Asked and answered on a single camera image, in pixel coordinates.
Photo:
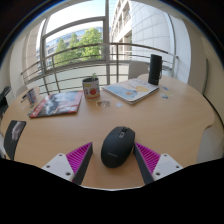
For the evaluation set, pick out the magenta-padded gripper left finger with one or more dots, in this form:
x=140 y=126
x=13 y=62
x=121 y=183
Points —
x=77 y=157

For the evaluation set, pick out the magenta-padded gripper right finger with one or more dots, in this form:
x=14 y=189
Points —
x=149 y=158

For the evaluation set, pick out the black computer mouse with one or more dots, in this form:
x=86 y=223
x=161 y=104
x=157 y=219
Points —
x=117 y=148

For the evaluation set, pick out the black printed mouse pad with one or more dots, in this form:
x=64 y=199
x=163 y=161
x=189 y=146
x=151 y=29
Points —
x=12 y=138

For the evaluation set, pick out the red and grey magazine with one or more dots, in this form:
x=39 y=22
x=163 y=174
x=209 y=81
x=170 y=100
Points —
x=58 y=103

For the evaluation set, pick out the printed tin can with plant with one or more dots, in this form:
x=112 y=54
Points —
x=91 y=89

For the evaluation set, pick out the open illustrated book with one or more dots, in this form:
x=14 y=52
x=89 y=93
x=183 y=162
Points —
x=131 y=89

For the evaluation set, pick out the printed mug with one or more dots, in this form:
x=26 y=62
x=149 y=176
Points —
x=32 y=96

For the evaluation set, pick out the white chair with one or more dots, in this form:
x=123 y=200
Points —
x=137 y=69
x=21 y=90

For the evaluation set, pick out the black cylindrical speaker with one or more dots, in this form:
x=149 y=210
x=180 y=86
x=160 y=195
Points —
x=155 y=69

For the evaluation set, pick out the black office printer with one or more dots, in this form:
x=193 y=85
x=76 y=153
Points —
x=3 y=100

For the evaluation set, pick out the metal balcony railing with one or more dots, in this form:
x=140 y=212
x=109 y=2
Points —
x=76 y=46

